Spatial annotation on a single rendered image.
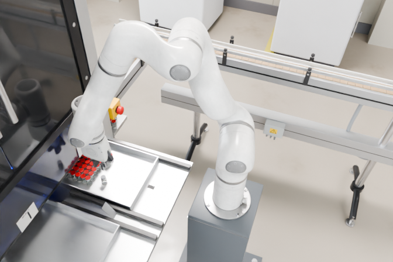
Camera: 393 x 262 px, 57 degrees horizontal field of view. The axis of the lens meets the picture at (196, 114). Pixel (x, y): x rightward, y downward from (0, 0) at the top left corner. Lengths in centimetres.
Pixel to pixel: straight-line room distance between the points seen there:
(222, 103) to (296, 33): 259
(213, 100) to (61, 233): 77
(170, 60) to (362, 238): 201
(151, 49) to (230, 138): 40
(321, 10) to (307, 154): 130
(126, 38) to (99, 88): 20
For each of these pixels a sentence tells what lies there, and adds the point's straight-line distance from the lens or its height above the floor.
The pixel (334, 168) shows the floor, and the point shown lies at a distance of 289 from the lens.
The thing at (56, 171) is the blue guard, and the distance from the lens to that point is 141.
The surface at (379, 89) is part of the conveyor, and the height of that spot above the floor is 93.
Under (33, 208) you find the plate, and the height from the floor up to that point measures 103.
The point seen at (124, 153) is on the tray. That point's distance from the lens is 163.
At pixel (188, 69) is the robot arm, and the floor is 159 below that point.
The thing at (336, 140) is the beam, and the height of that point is 52.
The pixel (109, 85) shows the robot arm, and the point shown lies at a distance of 108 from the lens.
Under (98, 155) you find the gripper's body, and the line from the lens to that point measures 135.
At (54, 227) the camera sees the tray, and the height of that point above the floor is 88.
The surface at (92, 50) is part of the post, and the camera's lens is 139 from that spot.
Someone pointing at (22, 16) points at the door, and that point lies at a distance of 111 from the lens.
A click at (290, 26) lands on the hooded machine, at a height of 37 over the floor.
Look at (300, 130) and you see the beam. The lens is 231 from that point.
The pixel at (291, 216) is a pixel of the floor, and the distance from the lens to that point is 255.
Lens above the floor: 213
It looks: 45 degrees down
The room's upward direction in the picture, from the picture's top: 2 degrees clockwise
